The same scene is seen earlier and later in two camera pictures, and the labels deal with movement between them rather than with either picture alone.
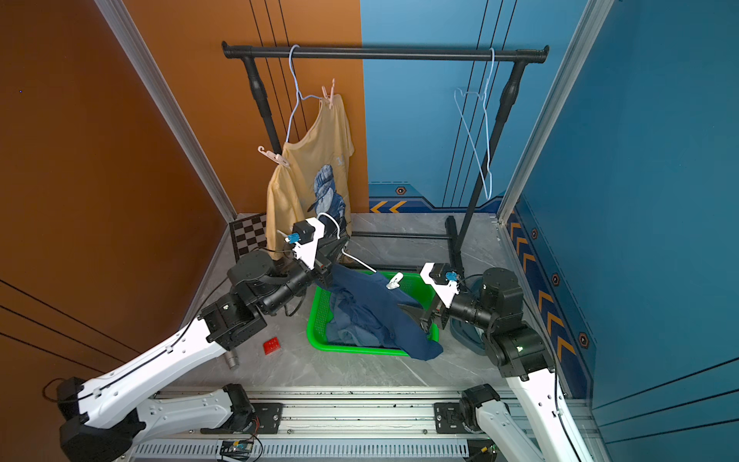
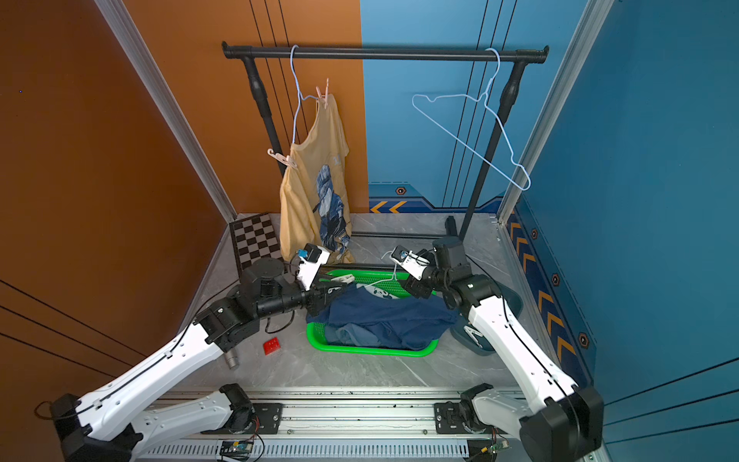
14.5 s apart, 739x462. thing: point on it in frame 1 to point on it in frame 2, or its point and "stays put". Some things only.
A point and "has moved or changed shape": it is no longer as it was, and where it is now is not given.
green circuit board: [240, 449] stays put
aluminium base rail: [329, 425] stays put
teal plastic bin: [468, 336] stays put
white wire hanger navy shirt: [344, 249] to [388, 279]
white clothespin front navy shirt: [394, 281] to [348, 279]
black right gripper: [440, 313] to [415, 287]
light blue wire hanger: [462, 92] has moved or changed shape
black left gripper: [322, 267] to [318, 295]
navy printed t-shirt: [366, 295] has moved or changed shape
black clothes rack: [455, 224] stays put
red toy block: [271, 346] stays put
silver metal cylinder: [232, 359] stays put
